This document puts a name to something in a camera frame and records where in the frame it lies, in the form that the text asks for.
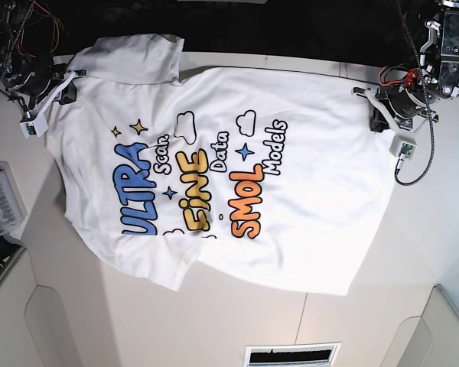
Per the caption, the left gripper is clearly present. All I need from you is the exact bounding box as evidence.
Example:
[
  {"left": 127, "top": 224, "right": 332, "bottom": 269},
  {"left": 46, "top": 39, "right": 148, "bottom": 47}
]
[{"left": 352, "top": 86, "right": 440, "bottom": 133}]

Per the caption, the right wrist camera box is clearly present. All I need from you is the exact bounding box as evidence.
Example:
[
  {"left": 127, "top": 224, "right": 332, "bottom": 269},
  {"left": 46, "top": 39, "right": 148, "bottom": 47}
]
[{"left": 19, "top": 115, "right": 48, "bottom": 139}]

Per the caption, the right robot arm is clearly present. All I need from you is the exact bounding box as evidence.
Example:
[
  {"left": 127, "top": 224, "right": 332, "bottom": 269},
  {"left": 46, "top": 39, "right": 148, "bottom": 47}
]
[{"left": 0, "top": 1, "right": 86, "bottom": 122}]

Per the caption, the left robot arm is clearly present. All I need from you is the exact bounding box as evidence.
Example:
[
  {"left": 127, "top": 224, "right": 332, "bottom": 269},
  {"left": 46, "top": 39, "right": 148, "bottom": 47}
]
[{"left": 353, "top": 1, "right": 459, "bottom": 132}]

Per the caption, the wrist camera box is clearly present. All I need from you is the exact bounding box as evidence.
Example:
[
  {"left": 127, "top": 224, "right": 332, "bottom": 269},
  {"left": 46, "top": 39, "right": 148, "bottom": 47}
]
[
  {"left": 19, "top": 115, "right": 48, "bottom": 139},
  {"left": 389, "top": 135, "right": 417, "bottom": 160}
]

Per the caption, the braided camera cable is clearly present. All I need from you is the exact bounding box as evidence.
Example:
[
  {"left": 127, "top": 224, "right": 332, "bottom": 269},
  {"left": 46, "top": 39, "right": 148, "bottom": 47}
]
[{"left": 393, "top": 106, "right": 437, "bottom": 187}]

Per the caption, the clear plastic parts box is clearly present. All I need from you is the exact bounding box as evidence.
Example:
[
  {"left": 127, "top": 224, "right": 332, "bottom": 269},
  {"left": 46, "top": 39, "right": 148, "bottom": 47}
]
[{"left": 0, "top": 161, "right": 28, "bottom": 236}]

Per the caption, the white printed t-shirt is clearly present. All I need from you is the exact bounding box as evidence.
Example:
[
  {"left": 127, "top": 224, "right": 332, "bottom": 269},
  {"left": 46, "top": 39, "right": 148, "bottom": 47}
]
[{"left": 47, "top": 34, "right": 395, "bottom": 296}]

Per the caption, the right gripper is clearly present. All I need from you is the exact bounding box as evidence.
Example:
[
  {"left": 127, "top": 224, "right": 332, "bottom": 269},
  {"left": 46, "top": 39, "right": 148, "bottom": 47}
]
[{"left": 2, "top": 63, "right": 86, "bottom": 121}]

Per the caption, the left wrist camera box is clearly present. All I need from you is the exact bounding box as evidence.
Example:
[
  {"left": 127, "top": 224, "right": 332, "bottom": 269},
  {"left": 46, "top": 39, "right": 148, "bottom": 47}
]
[{"left": 389, "top": 135, "right": 417, "bottom": 160}]

